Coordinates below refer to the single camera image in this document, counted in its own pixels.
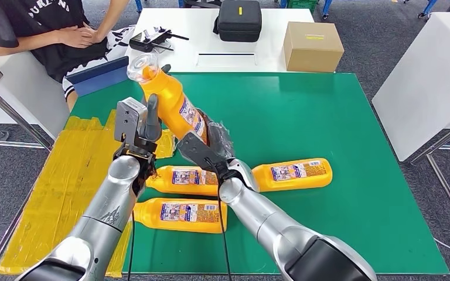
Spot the person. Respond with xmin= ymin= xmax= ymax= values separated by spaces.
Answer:
xmin=0 ymin=0 xmax=137 ymax=112

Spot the person's right hand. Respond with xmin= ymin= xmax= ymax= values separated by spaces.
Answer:
xmin=57 ymin=26 xmax=94 ymax=50

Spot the black remote controller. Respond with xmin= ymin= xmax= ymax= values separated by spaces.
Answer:
xmin=129 ymin=26 xmax=190 ymax=53

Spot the orange detergent bottle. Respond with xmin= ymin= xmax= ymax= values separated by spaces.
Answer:
xmin=127 ymin=53 xmax=210 ymax=145
xmin=146 ymin=165 xmax=221 ymax=197
xmin=251 ymin=157 xmax=333 ymax=193
xmin=134 ymin=197 xmax=228 ymax=234

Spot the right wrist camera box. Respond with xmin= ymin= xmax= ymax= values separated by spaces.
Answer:
xmin=176 ymin=132 xmax=230 ymax=177

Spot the person's left hand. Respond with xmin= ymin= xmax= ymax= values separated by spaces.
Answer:
xmin=81 ymin=22 xmax=108 ymax=44

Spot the brown cardboard box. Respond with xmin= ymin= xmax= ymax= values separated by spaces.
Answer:
xmin=283 ymin=21 xmax=345 ymax=73

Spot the black carrying case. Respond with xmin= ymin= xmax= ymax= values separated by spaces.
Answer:
xmin=213 ymin=0 xmax=263 ymax=43

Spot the white table with slot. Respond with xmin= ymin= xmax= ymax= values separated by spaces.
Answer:
xmin=125 ymin=8 xmax=336 ymax=74

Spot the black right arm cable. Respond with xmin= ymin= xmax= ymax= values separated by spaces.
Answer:
xmin=205 ymin=157 xmax=234 ymax=281

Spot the plain white table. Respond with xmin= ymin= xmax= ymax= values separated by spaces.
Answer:
xmin=371 ymin=11 xmax=450 ymax=234

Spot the green table mat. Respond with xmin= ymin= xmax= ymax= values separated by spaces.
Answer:
xmin=69 ymin=72 xmax=450 ymax=275

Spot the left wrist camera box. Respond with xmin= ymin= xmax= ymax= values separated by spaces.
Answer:
xmin=114 ymin=97 xmax=148 ymax=146

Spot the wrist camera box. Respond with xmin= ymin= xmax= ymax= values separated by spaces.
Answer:
xmin=176 ymin=132 xmax=230 ymax=177
xmin=114 ymin=97 xmax=148 ymax=146

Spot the yellow plastic sheet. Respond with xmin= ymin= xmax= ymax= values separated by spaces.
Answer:
xmin=0 ymin=109 xmax=177 ymax=278

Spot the green plastic crate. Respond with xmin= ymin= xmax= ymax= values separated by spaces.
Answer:
xmin=287 ymin=0 xmax=320 ymax=13

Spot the white bench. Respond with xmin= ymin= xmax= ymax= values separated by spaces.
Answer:
xmin=0 ymin=40 xmax=70 ymax=138

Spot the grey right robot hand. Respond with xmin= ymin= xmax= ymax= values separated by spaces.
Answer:
xmin=196 ymin=108 xmax=236 ymax=160

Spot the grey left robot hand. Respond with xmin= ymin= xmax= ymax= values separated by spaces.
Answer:
xmin=140 ymin=64 xmax=172 ymax=143

